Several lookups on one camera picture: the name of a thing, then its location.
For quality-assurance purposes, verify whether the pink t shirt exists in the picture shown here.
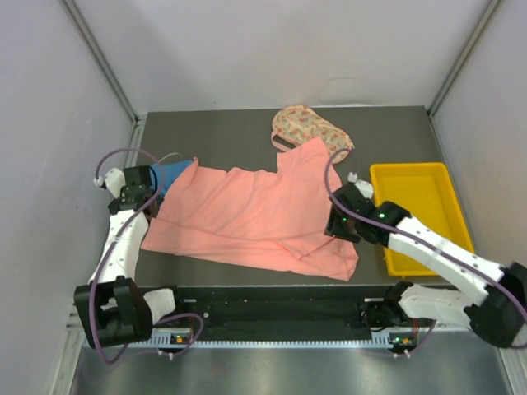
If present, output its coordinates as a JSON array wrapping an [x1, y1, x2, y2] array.
[[142, 138, 358, 281]]

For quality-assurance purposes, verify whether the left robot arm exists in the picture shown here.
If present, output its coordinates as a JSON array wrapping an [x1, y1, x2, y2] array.
[[73, 165, 187, 347]]

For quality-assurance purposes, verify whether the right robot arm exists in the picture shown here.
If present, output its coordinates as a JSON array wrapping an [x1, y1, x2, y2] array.
[[325, 181, 526, 350]]

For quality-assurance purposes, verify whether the blue cloth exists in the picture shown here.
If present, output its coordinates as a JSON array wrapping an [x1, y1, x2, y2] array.
[[149, 160, 193, 198]]

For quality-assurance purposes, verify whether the yellow plastic tray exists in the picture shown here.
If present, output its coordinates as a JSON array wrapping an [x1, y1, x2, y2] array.
[[370, 162, 474, 252]]

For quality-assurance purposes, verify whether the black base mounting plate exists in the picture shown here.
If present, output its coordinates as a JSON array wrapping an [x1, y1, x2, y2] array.
[[175, 285, 415, 342]]

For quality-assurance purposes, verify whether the floral patterned cloth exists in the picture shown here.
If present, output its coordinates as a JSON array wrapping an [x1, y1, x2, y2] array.
[[271, 105, 355, 164]]

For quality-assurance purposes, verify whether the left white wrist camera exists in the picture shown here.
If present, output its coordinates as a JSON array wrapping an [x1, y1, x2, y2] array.
[[94, 168, 125, 198]]

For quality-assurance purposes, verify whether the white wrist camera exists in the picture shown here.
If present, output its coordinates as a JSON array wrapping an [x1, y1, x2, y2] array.
[[347, 172, 374, 201], [94, 168, 125, 198]]

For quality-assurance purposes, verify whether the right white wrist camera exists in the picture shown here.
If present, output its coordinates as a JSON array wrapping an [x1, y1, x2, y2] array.
[[347, 172, 374, 201]]

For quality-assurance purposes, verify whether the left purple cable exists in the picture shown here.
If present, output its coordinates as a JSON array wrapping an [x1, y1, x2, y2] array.
[[80, 147, 205, 383]]

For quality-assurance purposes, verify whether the purple cable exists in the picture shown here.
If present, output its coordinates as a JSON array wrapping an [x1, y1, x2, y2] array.
[[324, 148, 527, 359], [80, 147, 205, 383]]

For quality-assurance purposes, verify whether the slotted cable duct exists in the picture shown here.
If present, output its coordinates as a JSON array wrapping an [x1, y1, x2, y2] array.
[[128, 332, 416, 350]]

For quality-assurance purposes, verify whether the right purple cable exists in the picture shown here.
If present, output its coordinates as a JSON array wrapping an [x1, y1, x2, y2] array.
[[324, 148, 527, 359]]

